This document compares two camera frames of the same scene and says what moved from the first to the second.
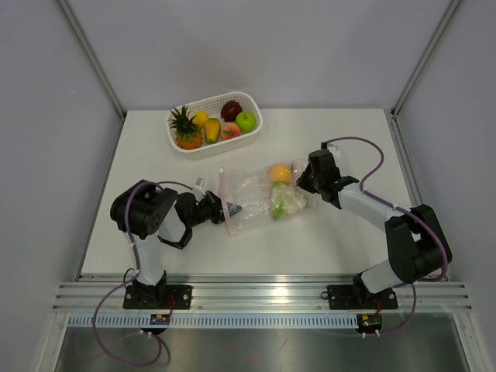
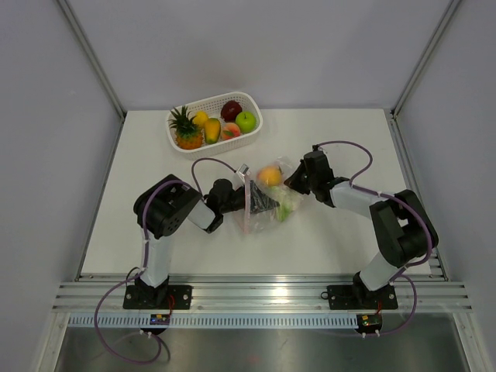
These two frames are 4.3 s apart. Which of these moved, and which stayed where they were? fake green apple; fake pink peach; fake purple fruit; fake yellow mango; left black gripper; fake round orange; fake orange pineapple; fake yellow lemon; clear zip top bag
Moved: clear zip top bag; left black gripper; fake round orange
Stayed: fake purple fruit; fake orange pineapple; fake green apple; fake pink peach; fake yellow mango; fake yellow lemon
